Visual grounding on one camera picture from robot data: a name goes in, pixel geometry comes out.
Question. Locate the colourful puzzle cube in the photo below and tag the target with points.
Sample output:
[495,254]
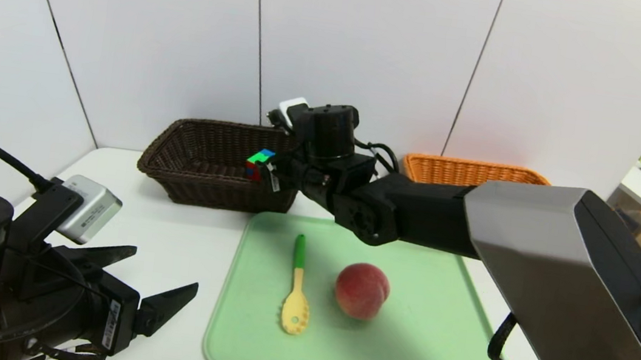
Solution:
[259,157]

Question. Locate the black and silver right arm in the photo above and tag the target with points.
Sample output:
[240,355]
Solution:
[558,282]

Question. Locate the light green plastic tray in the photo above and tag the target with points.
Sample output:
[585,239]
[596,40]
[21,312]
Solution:
[409,350]

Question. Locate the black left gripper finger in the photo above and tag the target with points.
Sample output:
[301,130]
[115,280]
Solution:
[164,307]

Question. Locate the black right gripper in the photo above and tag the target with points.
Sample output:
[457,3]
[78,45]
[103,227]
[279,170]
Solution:
[273,178]

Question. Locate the red peach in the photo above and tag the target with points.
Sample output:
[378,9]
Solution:
[360,292]

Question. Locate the dark brown wicker basket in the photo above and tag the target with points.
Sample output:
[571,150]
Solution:
[197,189]

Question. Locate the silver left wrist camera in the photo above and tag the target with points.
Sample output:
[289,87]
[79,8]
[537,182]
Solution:
[90,210]

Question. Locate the dark box under table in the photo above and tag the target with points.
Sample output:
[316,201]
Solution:
[621,218]

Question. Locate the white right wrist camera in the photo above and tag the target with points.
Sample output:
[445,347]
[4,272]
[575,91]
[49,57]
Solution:
[291,108]

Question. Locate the orange wicker basket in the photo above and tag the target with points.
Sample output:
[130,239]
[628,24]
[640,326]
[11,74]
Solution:
[468,173]

